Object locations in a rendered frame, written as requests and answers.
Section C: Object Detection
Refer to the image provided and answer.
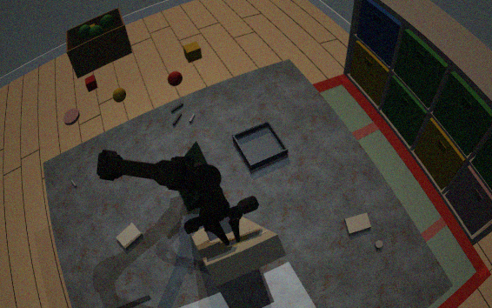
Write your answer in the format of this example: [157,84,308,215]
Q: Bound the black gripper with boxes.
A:
[183,185,259,246]

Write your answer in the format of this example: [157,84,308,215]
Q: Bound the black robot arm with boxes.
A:
[96,151,229,226]

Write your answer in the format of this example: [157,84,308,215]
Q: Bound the tan rectangular block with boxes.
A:
[344,213,371,235]
[116,223,143,250]

